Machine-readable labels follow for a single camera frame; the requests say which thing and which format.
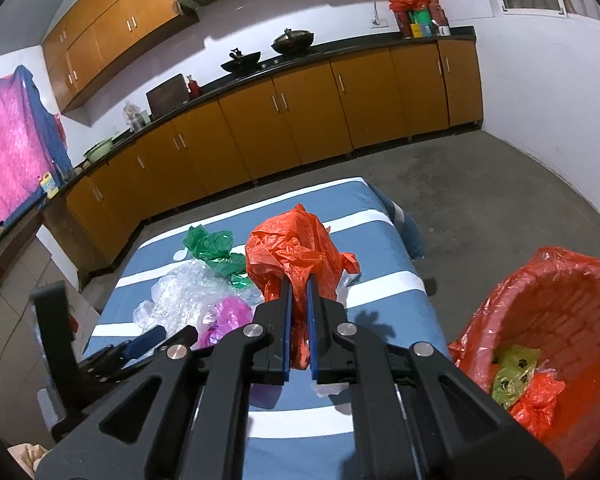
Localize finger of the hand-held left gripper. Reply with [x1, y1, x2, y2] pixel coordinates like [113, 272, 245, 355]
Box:
[31, 281, 77, 412]
[78, 326, 167, 377]

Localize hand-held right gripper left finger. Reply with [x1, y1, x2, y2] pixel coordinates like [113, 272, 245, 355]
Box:
[34, 275, 295, 480]

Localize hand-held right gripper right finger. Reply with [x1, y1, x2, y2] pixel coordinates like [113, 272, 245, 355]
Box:
[306, 275, 566, 480]

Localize pink plastic bag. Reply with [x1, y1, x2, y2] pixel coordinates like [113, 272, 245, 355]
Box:
[196, 296, 256, 349]

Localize clear plastic bag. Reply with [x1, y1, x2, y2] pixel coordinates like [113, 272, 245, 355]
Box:
[150, 261, 261, 332]

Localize large red plastic bag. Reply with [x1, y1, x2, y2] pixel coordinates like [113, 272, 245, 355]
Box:
[244, 203, 362, 372]

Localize green plastic bag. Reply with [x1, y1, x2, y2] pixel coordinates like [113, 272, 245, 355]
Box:
[183, 225, 251, 290]

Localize red plastic waste basket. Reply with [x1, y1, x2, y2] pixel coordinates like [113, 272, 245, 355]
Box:
[448, 246, 600, 477]

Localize yellow-green paw print bag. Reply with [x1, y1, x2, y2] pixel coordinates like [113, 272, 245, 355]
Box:
[490, 343, 542, 410]

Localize blue striped tablecloth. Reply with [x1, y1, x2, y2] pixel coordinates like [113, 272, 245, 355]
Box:
[82, 177, 452, 480]

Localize green basin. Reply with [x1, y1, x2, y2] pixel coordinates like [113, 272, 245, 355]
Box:
[83, 138, 116, 163]

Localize pink and blue blanket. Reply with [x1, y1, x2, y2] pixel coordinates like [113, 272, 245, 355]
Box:
[0, 64, 74, 227]

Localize wooden base cabinets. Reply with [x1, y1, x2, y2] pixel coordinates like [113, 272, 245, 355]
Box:
[44, 39, 484, 292]

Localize glass jar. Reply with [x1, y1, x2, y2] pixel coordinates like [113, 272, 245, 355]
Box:
[122, 101, 149, 129]

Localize dark cutting board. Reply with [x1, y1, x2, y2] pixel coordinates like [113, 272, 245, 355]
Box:
[145, 73, 189, 119]

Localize black wok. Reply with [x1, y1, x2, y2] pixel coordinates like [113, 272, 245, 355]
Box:
[220, 47, 262, 74]

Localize black pot with lid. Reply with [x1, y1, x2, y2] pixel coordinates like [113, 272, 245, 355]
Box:
[271, 28, 315, 55]

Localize black kitchen countertop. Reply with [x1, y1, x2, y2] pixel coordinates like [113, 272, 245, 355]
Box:
[0, 25, 478, 262]

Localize crumpled red shopping bag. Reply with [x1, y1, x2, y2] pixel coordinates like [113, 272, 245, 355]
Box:
[388, 0, 439, 14]

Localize wooden wall cabinets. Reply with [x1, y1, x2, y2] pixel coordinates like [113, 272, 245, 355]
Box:
[42, 0, 437, 114]

